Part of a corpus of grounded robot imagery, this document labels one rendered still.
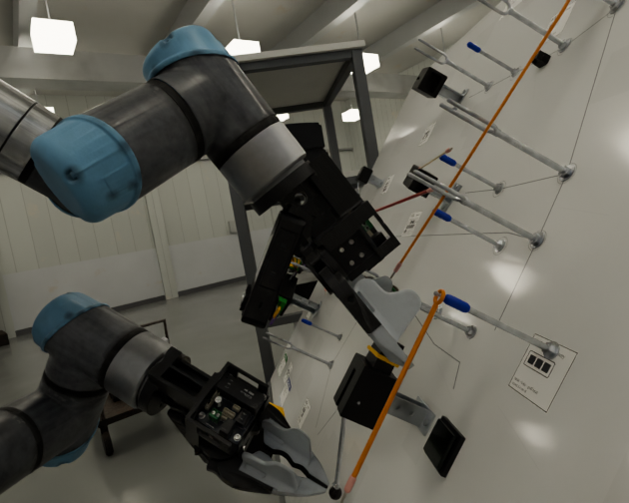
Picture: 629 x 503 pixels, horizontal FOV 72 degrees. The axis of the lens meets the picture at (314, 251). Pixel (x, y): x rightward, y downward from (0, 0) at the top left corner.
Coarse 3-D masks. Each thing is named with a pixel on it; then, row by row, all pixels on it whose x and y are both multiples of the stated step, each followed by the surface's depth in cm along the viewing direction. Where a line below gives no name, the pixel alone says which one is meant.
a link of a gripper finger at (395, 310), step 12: (360, 288) 40; (372, 288) 40; (372, 300) 40; (384, 300) 40; (396, 300) 40; (408, 300) 39; (420, 300) 40; (372, 312) 39; (384, 312) 39; (396, 312) 39; (408, 312) 39; (384, 324) 39; (396, 324) 39; (408, 324) 39; (372, 336) 38; (384, 336) 39; (396, 336) 39; (384, 348) 39; (396, 348) 39; (396, 360) 40
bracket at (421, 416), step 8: (400, 400) 44; (408, 400) 46; (416, 400) 46; (392, 408) 44; (400, 408) 44; (408, 408) 44; (416, 408) 44; (424, 408) 45; (400, 416) 44; (408, 416) 44; (416, 416) 44; (424, 416) 45; (432, 416) 43; (416, 424) 45; (424, 424) 44; (424, 432) 43
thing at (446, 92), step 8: (424, 72) 79; (432, 72) 78; (416, 80) 82; (424, 80) 78; (432, 80) 80; (440, 80) 78; (416, 88) 79; (424, 88) 81; (432, 88) 81; (440, 88) 79; (448, 88) 80; (424, 96) 84; (432, 96) 79; (440, 96) 81; (448, 96) 82; (456, 96) 82; (464, 96) 81
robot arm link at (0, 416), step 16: (0, 416) 42; (16, 416) 43; (0, 432) 41; (16, 432) 42; (32, 432) 43; (0, 448) 40; (16, 448) 41; (32, 448) 42; (0, 464) 39; (16, 464) 41; (32, 464) 43; (0, 480) 39; (16, 480) 42
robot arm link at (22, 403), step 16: (48, 384) 47; (16, 400) 46; (32, 400) 46; (48, 400) 47; (64, 400) 47; (80, 400) 48; (96, 400) 49; (32, 416) 44; (48, 416) 45; (64, 416) 47; (80, 416) 49; (96, 416) 51; (48, 432) 44; (64, 432) 46; (80, 432) 49; (48, 448) 44; (64, 448) 47; (80, 448) 51; (48, 464) 49
